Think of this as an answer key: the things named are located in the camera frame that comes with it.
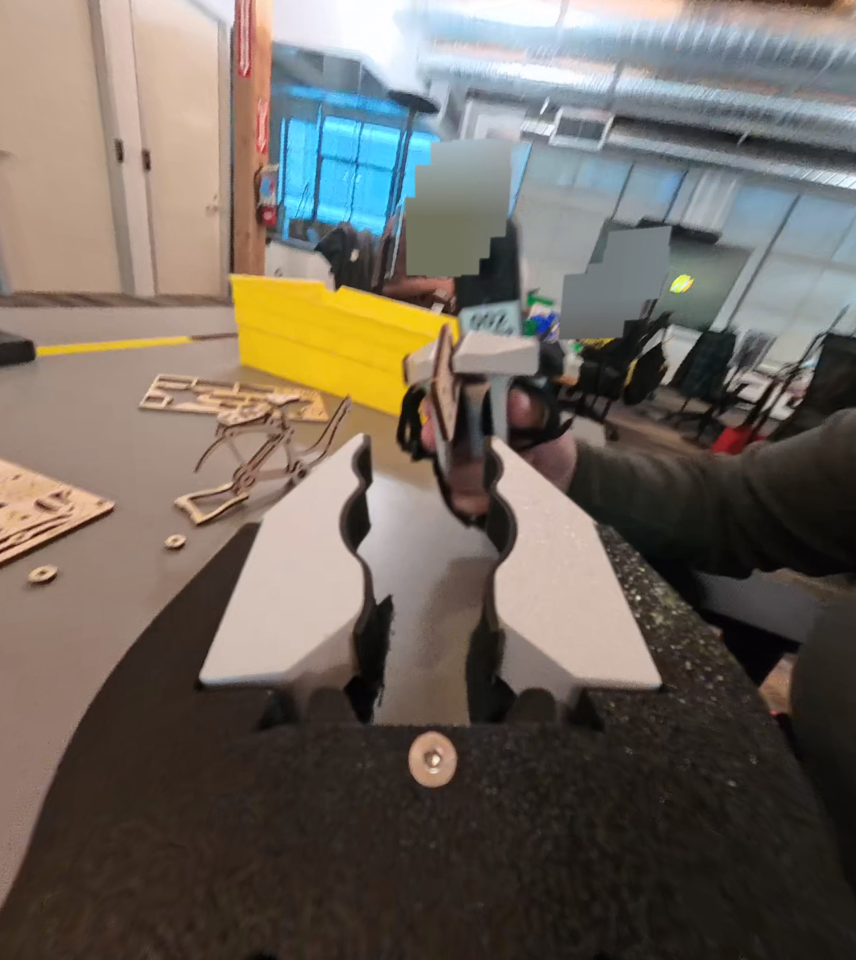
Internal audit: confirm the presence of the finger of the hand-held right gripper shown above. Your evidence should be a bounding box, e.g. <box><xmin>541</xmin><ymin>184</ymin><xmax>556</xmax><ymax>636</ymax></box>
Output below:
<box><xmin>401</xmin><ymin>342</ymin><xmax>448</xmax><ymax>410</ymax></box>
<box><xmin>453</xmin><ymin>328</ymin><xmax>542</xmax><ymax>451</ymax></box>

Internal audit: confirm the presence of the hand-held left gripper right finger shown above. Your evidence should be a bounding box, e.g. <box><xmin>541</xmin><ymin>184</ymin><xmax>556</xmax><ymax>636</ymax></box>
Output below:
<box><xmin>470</xmin><ymin>438</ymin><xmax>664</xmax><ymax>710</ymax></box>

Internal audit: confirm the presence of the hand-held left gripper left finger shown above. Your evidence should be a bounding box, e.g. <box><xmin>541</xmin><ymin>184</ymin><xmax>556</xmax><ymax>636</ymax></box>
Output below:
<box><xmin>198</xmin><ymin>432</ymin><xmax>393</xmax><ymax>714</ymax></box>

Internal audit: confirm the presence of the small wooden model part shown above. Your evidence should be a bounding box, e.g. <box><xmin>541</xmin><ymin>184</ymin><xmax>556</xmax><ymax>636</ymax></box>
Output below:
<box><xmin>428</xmin><ymin>324</ymin><xmax>467</xmax><ymax>451</ymax></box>

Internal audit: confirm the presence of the person's right forearm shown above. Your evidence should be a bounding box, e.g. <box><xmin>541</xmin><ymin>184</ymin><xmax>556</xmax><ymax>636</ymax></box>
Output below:
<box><xmin>566</xmin><ymin>397</ymin><xmax>856</xmax><ymax>579</ymax></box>

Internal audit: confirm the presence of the partly built wooden model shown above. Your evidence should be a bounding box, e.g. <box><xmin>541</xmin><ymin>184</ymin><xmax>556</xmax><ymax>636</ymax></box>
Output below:
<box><xmin>175</xmin><ymin>395</ymin><xmax>354</xmax><ymax>526</ymax></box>

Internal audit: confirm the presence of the laser-cut wooden parts sheet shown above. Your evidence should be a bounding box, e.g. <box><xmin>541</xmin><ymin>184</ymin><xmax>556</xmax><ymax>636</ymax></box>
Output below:
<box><xmin>0</xmin><ymin>438</ymin><xmax>116</xmax><ymax>594</ymax></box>
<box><xmin>137</xmin><ymin>372</ymin><xmax>330</xmax><ymax>423</ymax></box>

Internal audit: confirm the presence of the person's right hand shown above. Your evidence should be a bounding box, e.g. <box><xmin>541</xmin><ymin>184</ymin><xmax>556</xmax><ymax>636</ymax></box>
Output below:
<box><xmin>419</xmin><ymin>388</ymin><xmax>579</xmax><ymax>520</ymax></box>

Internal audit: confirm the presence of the yellow plastic bin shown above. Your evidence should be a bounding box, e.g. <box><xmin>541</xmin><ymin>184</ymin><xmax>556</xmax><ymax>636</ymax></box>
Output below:
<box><xmin>229</xmin><ymin>273</ymin><xmax>467</xmax><ymax>416</ymax></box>

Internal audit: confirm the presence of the white vent grille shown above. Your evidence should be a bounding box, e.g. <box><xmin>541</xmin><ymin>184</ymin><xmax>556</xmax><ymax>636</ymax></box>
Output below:
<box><xmin>548</xmin><ymin>108</ymin><xmax>613</xmax><ymax>147</ymax></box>

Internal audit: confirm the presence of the black floor lamp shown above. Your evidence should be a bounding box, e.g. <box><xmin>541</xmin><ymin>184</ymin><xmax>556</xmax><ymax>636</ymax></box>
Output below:
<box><xmin>386</xmin><ymin>90</ymin><xmax>440</xmax><ymax>219</ymax></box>

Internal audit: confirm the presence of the yellow tape strip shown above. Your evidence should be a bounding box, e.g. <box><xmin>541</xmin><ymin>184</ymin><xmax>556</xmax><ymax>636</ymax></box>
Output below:
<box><xmin>36</xmin><ymin>335</ymin><xmax>238</xmax><ymax>357</ymax></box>

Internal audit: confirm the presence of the white double door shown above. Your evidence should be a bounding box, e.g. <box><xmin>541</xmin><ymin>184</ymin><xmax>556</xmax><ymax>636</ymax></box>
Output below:
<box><xmin>0</xmin><ymin>0</ymin><xmax>233</xmax><ymax>297</ymax></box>

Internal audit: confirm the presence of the silver ventilation duct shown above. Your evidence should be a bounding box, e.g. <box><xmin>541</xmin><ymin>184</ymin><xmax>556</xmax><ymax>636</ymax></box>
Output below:
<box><xmin>428</xmin><ymin>67</ymin><xmax>856</xmax><ymax>162</ymax></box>
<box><xmin>413</xmin><ymin>15</ymin><xmax>856</xmax><ymax>114</ymax></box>

